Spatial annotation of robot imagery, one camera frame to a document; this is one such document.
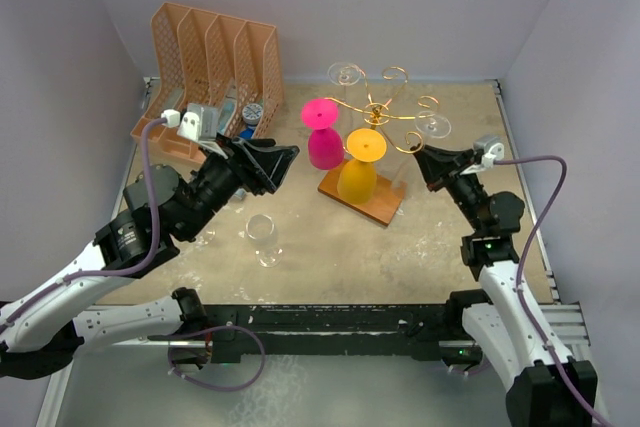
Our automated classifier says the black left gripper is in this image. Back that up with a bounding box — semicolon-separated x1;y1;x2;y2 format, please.
176;130;297;241

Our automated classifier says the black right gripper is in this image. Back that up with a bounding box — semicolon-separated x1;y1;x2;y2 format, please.
412;143;486;233

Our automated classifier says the pink plastic wine glass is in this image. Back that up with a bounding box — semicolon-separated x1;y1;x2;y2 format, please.
300;98;344;170

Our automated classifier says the clear wine glass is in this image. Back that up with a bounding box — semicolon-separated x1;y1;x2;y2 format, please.
327;62;362;102
245;214;283;268

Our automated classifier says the yellow plastic wine glass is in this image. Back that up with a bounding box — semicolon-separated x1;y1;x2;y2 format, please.
337;128;387;205

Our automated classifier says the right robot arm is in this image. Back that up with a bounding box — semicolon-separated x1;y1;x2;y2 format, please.
413;141;598;426

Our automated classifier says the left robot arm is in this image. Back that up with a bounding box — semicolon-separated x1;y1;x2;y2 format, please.
1;136;299;380

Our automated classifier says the wooden rack base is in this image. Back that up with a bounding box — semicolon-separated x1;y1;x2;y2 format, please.
317;168;407;227

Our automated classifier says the blue bottle cap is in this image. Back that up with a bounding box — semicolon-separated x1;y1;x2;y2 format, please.
238;128;255;139

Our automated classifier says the round blue patterned tin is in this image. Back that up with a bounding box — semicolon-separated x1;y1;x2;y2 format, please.
241;103;264;127

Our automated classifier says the peach plastic file organizer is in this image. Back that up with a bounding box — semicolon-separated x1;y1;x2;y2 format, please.
131;2;284;141

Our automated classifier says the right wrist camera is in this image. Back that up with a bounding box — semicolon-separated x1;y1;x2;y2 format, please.
461;135;505;175

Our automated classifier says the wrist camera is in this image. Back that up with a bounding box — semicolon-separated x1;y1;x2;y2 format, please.
461;135;505;175
160;103;225;156

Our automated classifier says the gold wire glass rack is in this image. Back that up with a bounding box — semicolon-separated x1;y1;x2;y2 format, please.
328;66;440;155

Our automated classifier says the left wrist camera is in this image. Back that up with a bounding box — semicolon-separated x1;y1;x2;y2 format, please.
160;103;225;156

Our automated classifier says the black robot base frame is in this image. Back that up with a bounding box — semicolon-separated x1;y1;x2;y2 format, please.
169;303;482;366

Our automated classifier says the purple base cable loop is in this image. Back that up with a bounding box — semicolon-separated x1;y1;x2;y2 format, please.
167;322;267;392

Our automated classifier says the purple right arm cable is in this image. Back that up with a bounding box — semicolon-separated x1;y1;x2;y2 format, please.
494;155;601;427

